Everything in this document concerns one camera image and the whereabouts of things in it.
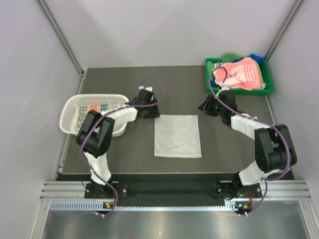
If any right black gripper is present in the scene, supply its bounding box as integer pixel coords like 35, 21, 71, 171
198, 94, 225, 117

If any pink striped towel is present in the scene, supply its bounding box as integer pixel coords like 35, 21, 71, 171
213, 57, 261, 91

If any grey white towel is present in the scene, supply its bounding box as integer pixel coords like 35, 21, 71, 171
154, 115, 202, 158

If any colourful rabbit print towel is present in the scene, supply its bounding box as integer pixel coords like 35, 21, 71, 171
75, 103, 120, 128

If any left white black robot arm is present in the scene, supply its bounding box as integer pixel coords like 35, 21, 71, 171
76, 87, 160, 198

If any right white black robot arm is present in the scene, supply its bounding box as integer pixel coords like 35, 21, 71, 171
198, 90, 297, 197

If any green cloth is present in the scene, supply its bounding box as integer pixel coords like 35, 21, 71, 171
221, 53, 242, 62

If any green plastic bin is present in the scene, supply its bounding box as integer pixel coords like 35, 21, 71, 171
205, 58, 274, 96

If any blue cloth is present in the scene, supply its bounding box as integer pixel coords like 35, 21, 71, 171
249, 54, 264, 65

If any white perforated plastic basket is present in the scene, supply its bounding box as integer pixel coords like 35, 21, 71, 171
59, 94, 129, 135

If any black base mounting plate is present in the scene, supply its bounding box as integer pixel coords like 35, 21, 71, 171
84, 180, 262, 201

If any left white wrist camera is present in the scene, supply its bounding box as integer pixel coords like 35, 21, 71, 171
139, 85, 153, 93

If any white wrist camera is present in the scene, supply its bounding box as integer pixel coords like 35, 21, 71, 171
217, 84, 230, 94
139, 85, 153, 93

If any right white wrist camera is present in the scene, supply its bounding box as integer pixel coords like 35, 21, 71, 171
217, 84, 230, 94

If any aluminium frame rail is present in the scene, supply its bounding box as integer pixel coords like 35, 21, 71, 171
40, 181, 89, 200

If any grey slotted cable duct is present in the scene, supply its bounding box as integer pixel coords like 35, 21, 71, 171
50, 201, 248, 212

